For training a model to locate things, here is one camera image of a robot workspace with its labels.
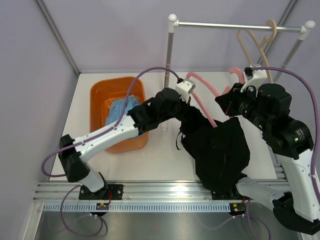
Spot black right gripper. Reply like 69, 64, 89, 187
216, 82, 271, 132

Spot pink plastic hanger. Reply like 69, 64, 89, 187
186, 67, 245, 128

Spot black shorts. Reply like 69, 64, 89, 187
176, 102, 251, 194

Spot light blue shorts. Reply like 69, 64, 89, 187
105, 94, 141, 126

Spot beige wooden hanger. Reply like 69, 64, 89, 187
236, 19, 277, 83

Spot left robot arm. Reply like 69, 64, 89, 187
58, 88, 190, 200

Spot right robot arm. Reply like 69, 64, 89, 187
215, 83, 320, 235

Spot orange plastic laundry basket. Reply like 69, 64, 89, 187
90, 76, 148, 154

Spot metal clothes rack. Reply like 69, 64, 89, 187
161, 13, 316, 132

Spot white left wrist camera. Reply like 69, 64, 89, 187
175, 78, 196, 102

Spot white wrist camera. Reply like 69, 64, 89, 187
240, 64, 268, 93
175, 78, 196, 102

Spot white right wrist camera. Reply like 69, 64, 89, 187
240, 64, 268, 93

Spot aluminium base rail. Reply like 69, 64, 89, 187
32, 180, 305, 203

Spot aluminium frame post left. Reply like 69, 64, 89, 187
34, 0, 81, 77

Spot aluminium frame post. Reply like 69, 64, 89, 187
263, 0, 300, 57
34, 0, 81, 77

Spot aluminium frame post right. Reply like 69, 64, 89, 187
263, 0, 300, 57

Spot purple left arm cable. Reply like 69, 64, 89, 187
41, 66, 182, 237

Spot white slotted cable duct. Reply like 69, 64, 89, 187
43, 202, 231, 213

